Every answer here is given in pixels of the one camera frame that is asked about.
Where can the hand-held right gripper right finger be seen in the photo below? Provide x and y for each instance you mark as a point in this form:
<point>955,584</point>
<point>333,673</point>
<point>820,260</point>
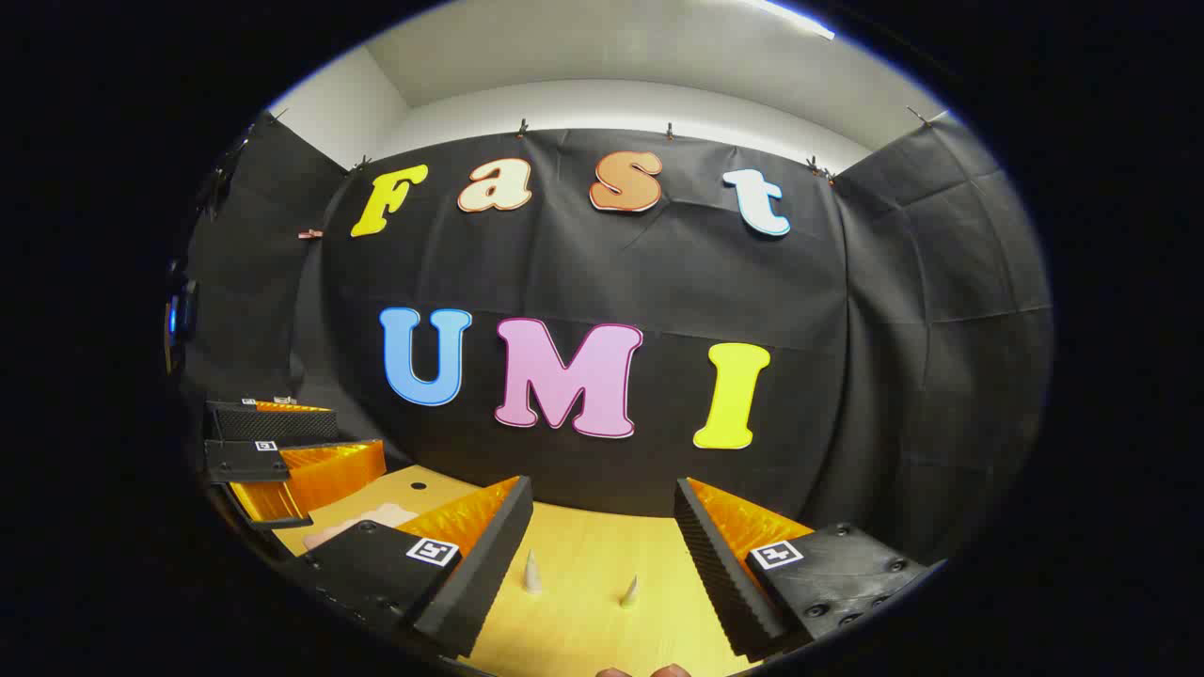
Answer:
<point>720,574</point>

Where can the black backdrop cloth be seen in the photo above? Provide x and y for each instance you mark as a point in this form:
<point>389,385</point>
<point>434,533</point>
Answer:
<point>658,282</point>

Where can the small pale cosmetic tube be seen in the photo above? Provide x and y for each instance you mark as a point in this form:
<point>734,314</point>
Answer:
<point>630,592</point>
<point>531,574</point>

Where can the row of small dark clips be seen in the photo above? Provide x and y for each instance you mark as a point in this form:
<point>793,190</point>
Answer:
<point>522,128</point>

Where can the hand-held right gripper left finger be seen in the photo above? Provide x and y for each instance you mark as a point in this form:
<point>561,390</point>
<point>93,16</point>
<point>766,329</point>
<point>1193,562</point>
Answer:
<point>470,583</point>

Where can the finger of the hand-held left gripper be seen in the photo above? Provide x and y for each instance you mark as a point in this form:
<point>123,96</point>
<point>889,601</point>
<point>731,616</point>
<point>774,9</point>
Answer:
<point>246,461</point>
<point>273,425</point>

